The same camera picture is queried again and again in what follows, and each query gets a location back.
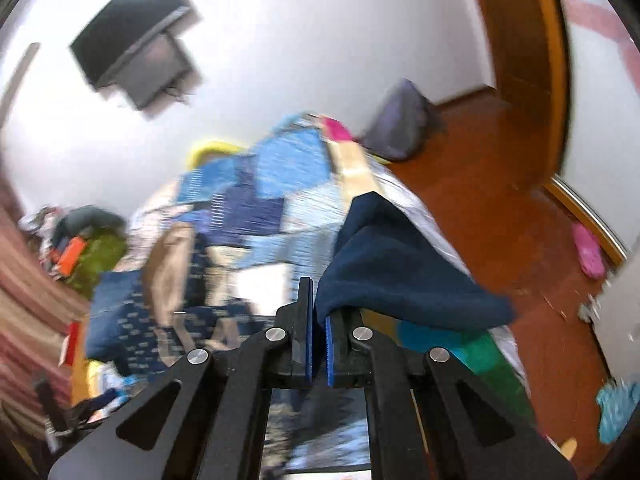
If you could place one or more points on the blue patchwork bed quilt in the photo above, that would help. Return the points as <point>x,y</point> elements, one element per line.
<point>305,158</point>

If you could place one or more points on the pink slipper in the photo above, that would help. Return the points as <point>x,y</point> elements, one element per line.
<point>588,252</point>

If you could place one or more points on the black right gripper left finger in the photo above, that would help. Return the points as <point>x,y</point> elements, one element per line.
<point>206,417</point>

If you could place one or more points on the green storage box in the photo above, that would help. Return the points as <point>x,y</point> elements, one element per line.
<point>101,254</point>

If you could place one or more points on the wall mounted black television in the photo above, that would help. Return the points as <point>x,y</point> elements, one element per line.
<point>128,44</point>

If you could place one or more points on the orange box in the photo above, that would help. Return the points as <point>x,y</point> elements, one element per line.
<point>70,255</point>

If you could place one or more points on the yellow blanket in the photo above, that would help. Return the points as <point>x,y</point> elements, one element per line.
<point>209,151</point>

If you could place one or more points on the teal cloth on floor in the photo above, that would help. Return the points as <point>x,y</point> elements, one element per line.
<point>617,402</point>

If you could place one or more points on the striped curtain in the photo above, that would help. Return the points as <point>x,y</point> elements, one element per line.
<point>35,314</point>

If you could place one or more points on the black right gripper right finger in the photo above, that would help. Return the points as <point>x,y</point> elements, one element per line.
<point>429,416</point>

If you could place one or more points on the red box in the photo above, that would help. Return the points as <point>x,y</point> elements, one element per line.
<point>69,344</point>

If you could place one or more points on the purple grey bag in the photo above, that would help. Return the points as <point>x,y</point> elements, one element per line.
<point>402,124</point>

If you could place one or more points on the navy patterned garment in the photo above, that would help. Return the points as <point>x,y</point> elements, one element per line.
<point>390,259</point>

